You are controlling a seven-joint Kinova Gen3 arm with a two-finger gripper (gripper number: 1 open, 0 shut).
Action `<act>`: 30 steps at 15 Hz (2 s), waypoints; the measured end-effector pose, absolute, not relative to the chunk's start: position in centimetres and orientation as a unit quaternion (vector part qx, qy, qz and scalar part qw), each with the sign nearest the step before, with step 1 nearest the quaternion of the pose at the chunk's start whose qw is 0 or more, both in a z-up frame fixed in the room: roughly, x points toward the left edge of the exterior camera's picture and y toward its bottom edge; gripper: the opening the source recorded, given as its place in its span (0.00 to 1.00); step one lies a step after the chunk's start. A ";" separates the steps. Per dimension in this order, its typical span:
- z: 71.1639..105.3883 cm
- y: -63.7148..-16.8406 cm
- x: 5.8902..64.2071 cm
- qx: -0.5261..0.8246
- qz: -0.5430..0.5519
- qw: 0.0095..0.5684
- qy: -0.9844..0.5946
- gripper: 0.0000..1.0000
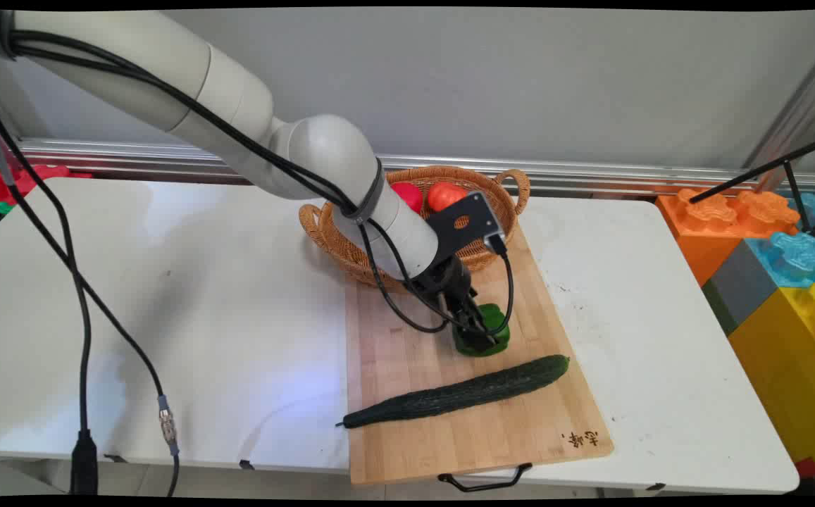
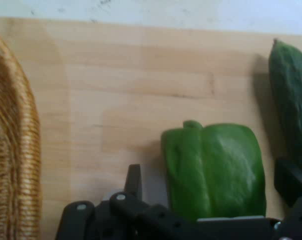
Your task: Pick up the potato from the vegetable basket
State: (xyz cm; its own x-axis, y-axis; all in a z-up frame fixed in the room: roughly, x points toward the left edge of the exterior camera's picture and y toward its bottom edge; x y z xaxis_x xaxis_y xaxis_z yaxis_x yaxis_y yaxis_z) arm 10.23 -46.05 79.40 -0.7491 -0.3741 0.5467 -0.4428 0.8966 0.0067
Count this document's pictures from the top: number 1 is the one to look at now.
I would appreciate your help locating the large blue building block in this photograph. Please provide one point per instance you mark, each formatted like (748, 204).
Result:
(798, 257)

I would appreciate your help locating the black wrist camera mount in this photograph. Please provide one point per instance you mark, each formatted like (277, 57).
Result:
(465, 222)

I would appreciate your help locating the orange-red toy tomato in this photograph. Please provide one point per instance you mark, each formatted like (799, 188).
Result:
(444, 194)

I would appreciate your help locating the dark green toy cucumber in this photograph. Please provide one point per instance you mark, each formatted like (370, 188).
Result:
(449, 396)

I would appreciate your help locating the bamboo cutting board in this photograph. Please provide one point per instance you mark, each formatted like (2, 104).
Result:
(477, 436)

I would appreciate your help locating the aluminum frame post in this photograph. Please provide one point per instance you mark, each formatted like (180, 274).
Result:
(798, 113)

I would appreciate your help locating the green toy bell pepper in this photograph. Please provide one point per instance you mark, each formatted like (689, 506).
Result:
(499, 338)

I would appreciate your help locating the red toy apple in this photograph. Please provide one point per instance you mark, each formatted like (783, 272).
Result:
(411, 196)

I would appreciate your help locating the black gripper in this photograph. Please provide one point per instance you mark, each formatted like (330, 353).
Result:
(447, 276)

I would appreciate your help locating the woven wicker basket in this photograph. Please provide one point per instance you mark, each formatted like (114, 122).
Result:
(495, 218)

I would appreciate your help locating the black tripod rods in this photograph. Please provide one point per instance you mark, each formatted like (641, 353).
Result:
(752, 172)

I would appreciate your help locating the large orange building block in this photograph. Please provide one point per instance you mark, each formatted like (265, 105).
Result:
(703, 236)

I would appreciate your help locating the large yellow building block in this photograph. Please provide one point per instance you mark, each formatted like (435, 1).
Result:
(794, 380)

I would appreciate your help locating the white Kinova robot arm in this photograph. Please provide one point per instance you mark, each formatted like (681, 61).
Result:
(238, 91)

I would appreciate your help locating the aluminum frame rail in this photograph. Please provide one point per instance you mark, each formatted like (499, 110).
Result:
(590, 172)

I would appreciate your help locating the large gray building block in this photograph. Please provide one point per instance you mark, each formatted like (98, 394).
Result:
(742, 285)

